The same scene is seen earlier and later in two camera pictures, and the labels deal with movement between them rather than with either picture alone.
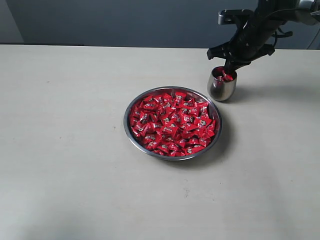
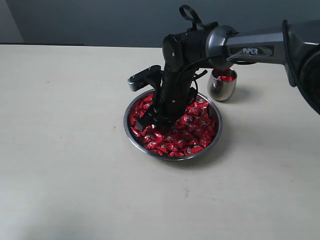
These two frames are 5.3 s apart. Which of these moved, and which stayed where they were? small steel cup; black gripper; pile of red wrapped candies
Moved: black gripper
Stayed: small steel cup; pile of red wrapped candies
